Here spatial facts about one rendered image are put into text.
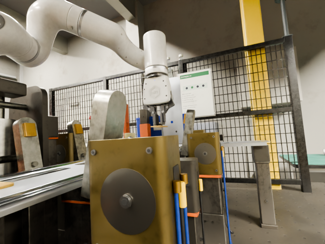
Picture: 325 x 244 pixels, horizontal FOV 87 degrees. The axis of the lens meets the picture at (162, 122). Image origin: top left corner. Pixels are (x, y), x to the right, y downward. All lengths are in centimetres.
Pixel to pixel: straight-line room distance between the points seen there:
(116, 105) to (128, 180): 9
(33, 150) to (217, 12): 376
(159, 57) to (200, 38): 315
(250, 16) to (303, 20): 246
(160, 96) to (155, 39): 20
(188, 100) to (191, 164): 83
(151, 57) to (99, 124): 47
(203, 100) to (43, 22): 87
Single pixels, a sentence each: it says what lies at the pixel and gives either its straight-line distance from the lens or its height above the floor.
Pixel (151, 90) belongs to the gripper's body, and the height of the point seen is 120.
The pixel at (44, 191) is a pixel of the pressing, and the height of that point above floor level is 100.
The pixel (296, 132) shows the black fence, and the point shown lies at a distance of 117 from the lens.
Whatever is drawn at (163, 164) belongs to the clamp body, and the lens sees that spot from 16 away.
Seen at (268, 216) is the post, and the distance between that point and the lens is 78.
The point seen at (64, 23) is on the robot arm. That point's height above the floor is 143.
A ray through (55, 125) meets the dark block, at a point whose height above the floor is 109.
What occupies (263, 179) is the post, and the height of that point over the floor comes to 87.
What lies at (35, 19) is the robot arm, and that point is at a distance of 76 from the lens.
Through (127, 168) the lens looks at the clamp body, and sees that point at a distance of 17.
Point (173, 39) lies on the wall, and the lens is 396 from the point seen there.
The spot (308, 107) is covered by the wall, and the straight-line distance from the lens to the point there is 340.
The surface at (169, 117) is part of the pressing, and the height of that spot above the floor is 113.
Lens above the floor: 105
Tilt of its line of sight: 4 degrees up
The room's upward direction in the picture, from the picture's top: 4 degrees counter-clockwise
